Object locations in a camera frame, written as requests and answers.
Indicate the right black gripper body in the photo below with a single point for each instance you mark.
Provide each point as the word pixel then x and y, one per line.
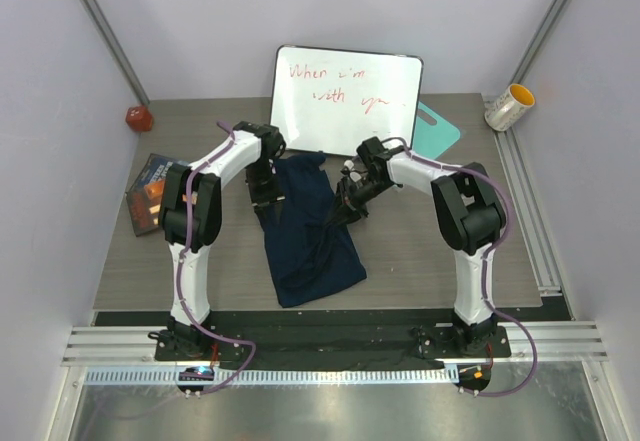
pixel 358 194

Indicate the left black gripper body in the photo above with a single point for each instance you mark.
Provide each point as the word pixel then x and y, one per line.
pixel 263 184

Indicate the dark blue t shirt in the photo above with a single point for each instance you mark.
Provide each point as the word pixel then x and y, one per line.
pixel 307 258

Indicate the white whiteboard with red writing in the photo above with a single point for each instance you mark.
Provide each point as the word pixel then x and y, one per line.
pixel 331 100

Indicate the blue nineteen eighty-four book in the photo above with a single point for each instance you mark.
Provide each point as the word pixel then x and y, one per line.
pixel 156 168

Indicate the dark orange cover book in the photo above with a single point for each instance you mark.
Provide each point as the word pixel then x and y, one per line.
pixel 144 205

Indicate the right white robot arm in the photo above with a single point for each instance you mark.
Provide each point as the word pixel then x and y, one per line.
pixel 471 219

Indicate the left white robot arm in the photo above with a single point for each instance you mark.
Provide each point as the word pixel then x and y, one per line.
pixel 191 218

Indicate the red cube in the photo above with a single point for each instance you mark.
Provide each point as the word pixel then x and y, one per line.
pixel 139 119

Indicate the white mug yellow inside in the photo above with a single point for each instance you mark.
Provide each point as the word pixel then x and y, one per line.
pixel 509 107

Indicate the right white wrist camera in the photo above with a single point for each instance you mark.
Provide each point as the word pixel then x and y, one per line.
pixel 349 171

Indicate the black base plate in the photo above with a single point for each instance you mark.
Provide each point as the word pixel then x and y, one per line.
pixel 353 337

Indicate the aluminium rail frame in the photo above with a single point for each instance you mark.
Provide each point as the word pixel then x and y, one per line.
pixel 408 266

